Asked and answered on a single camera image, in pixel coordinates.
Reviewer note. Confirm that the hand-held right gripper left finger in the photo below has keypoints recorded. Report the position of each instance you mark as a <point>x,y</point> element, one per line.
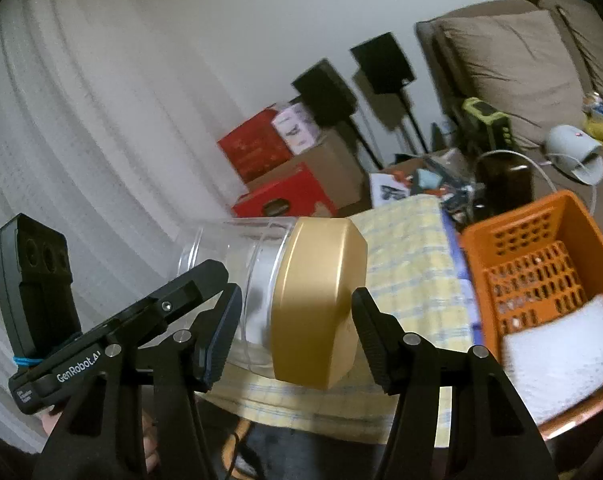
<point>226,330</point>

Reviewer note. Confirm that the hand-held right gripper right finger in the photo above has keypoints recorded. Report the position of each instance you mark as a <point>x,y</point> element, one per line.
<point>374,335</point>

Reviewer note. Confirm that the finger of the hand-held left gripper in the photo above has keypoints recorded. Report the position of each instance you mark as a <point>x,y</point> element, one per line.
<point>181,295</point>

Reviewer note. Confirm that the clear plastic jar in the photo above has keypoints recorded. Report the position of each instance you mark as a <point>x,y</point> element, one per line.
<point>221,245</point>

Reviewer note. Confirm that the orange plastic basket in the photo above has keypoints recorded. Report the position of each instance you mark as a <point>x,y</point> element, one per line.
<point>501,220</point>

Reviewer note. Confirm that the white foam sheet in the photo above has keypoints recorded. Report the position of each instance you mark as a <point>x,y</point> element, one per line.
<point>561,350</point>

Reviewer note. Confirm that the person's left hand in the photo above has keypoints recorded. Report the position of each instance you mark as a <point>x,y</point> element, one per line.
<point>151,440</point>

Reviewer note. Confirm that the yellow plaid tablecloth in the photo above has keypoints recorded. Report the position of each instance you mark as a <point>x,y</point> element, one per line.
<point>406,240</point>

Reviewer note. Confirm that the blue plastic sheet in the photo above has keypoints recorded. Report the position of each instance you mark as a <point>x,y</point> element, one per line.
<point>451,235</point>

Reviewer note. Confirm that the white printed leaflet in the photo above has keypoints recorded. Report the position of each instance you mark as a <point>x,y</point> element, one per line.
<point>389,190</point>

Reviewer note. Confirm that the dark red gift box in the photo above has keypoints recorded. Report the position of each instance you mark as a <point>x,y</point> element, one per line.
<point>251,145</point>

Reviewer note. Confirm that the white curtain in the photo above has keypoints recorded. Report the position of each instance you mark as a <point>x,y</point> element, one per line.
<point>106,135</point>

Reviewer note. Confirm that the brown cardboard box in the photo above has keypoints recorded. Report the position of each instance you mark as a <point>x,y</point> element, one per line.
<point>336,165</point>

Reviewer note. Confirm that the dark brown box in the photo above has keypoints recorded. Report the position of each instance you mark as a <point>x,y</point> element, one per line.
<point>506,185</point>

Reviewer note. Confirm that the small white box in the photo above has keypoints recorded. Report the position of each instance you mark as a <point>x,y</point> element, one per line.
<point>296,130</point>

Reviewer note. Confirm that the green black power station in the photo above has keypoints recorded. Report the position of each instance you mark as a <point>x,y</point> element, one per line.
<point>486,117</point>

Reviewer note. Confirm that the black speaker on stand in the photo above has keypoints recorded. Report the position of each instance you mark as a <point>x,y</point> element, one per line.
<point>381,62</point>
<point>324,92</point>

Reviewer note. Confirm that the white dome lamp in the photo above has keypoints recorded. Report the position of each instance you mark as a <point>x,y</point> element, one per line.
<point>564,142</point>

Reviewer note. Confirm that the large brown sofa cushion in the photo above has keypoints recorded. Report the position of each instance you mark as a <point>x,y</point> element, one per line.
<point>516,70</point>

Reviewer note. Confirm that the brown sofa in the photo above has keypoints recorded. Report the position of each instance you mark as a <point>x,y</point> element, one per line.
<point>501,7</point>

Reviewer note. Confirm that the medium brown sofa cushion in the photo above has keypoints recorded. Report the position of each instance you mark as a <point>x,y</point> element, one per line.
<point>601,45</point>

